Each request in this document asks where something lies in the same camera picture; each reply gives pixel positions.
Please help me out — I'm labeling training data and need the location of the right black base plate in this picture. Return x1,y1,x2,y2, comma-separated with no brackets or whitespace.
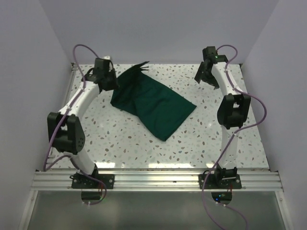
204,174,242,189

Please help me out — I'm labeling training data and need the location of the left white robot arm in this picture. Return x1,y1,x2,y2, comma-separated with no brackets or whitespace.
47,56,118,188

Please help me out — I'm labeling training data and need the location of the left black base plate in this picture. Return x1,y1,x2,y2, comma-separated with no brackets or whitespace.
70,173,115,189

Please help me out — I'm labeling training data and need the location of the aluminium front rail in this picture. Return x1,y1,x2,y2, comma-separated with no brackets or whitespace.
31,169,283,192

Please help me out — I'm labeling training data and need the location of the dark green surgical cloth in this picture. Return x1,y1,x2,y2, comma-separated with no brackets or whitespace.
110,62,197,141

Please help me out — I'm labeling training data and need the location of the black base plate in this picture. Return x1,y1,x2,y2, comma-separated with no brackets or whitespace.
204,174,242,189
70,173,115,189

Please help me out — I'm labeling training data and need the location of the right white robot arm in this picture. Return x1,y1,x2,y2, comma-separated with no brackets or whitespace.
194,46,251,188

